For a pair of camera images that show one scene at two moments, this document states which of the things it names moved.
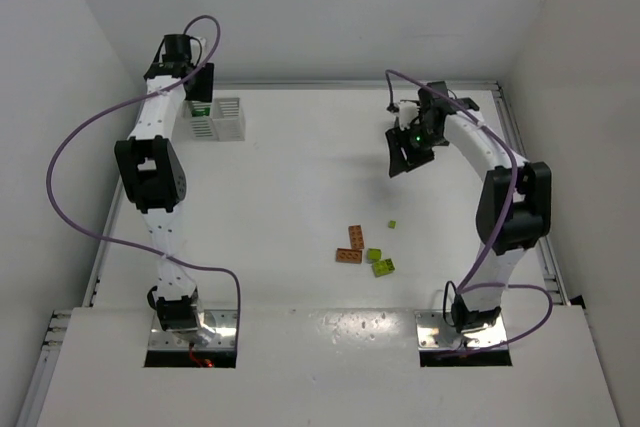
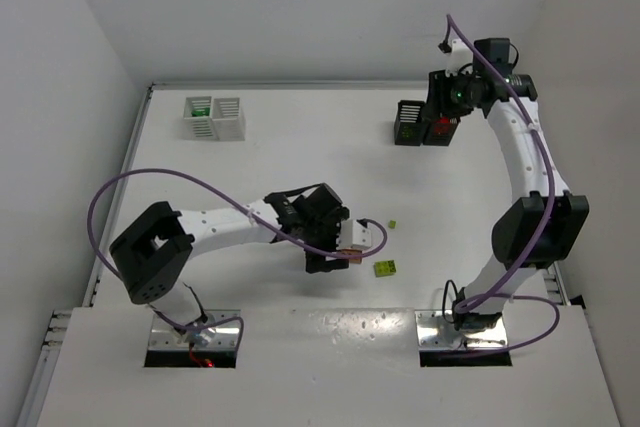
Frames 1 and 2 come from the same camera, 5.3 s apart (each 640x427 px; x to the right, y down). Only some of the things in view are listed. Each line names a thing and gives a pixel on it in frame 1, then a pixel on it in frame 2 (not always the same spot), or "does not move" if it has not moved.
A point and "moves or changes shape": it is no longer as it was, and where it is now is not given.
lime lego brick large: (383, 267) does not move
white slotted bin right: (228, 119) does not move
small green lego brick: (205, 111) does not move
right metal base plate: (433, 333) does not move
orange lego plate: (349, 255) does not move
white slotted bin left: (197, 128) does not move
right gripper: (407, 148) → (437, 95)
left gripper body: (201, 85) → (325, 244)
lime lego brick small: (373, 255) moves or changes shape
